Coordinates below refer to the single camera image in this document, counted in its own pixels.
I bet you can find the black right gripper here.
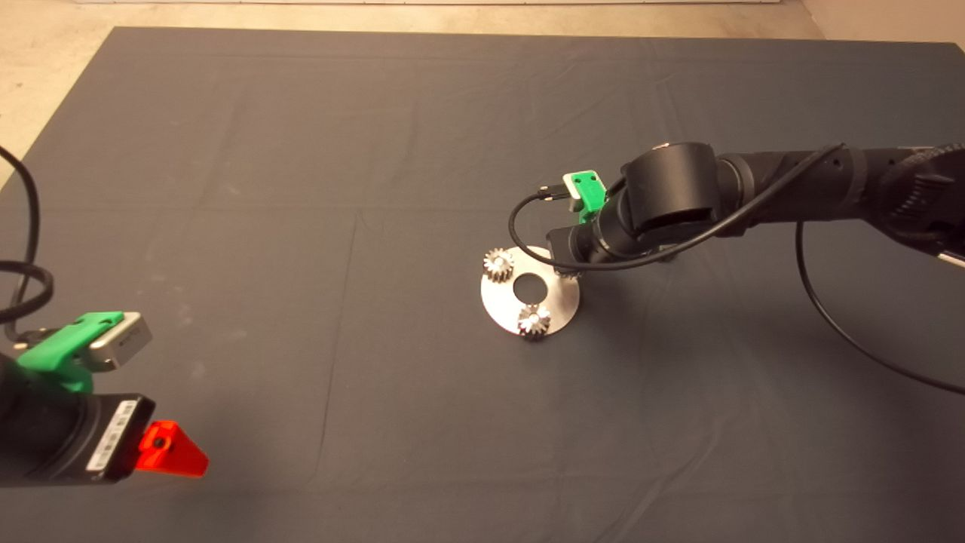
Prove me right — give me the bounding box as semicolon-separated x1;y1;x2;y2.
546;211;677;272

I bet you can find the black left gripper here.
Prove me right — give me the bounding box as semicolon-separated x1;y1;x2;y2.
26;392;210;484

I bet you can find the round metal plate with hole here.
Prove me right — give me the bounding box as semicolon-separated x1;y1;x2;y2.
480;245;581;339

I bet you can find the dark grey table cloth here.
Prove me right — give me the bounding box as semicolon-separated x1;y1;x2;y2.
0;28;965;543

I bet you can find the green right camera mount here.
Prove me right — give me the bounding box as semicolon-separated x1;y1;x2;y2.
571;171;609;222

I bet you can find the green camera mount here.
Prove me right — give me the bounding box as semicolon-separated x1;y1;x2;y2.
571;171;609;222
17;311;126;394

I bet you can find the black camera cable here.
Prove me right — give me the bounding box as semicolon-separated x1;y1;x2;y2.
0;147;41;340
507;143;965;396

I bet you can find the silver left camera box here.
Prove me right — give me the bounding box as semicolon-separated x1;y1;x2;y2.
87;313;153;373

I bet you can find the green left camera mount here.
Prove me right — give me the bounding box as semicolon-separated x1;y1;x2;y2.
17;311;126;394

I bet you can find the thick black cable loom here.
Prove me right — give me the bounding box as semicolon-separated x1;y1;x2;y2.
0;260;55;324

